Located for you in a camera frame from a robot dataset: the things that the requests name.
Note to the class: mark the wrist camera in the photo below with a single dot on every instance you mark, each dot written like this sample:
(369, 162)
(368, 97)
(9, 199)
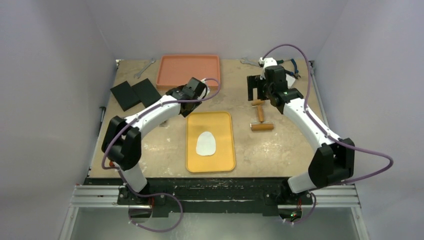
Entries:
(265, 62)
(206, 89)

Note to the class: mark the black block right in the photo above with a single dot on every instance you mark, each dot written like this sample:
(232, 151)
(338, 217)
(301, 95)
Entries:
(146, 92)

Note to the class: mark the right silver wrench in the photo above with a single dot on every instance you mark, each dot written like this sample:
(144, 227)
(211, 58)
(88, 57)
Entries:
(249, 62)

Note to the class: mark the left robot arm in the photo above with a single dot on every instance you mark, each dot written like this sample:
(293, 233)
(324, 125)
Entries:
(122, 141)

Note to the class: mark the left silver wrench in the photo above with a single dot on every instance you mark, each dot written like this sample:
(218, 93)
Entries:
(138, 74)

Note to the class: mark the metal ring cutter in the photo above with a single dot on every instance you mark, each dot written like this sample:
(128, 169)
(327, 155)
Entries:
(164, 123)

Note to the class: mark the black block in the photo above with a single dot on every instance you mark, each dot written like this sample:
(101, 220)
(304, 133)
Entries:
(146, 92)
(125, 96)

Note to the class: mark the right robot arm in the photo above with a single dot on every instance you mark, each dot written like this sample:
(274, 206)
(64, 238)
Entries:
(334, 158)

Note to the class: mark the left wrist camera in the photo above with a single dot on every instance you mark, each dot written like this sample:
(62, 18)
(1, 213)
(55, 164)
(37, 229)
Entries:
(206, 89)

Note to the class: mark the wooden dough roller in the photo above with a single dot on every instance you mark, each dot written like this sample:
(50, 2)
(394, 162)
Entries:
(261, 124)

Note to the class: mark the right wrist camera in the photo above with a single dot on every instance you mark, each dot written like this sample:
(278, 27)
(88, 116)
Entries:
(265, 62)

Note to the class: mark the silver wrench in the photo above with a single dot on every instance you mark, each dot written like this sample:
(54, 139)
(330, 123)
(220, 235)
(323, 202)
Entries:
(249, 62)
(138, 74)

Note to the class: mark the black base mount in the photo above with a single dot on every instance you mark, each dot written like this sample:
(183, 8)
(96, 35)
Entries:
(165, 193)

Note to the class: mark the pink tray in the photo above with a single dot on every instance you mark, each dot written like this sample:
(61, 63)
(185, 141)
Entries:
(177, 69)

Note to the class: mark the white small box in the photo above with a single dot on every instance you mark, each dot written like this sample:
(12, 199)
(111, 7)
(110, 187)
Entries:
(290, 80)

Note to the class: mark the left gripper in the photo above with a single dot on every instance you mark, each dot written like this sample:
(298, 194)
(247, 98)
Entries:
(184, 113)

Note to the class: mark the yellow tray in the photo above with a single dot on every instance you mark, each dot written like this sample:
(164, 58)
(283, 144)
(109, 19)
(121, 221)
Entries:
(219, 123)

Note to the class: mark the green blue pliers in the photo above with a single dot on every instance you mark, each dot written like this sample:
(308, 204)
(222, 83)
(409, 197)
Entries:
(291, 67)

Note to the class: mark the white dough ball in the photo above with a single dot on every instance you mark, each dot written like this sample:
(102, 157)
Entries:
(206, 144)

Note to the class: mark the black block left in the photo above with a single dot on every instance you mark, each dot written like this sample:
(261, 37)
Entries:
(125, 96)

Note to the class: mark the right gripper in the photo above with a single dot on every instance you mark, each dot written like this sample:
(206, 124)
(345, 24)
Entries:
(252, 87)

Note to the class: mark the aluminium frame rail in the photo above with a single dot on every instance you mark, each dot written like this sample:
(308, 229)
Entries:
(108, 196)

